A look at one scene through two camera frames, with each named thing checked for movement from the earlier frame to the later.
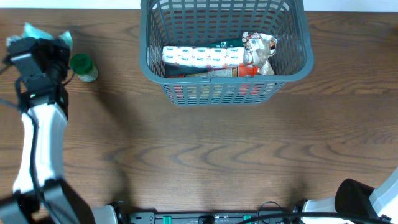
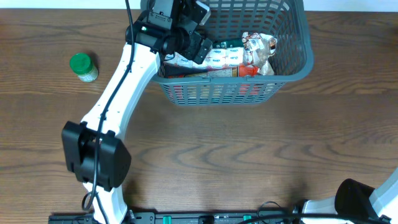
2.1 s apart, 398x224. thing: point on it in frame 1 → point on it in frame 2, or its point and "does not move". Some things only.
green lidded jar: (82, 65) does not move
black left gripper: (55, 46) → (190, 51)
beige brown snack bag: (257, 48) does not move
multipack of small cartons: (221, 56) does not move
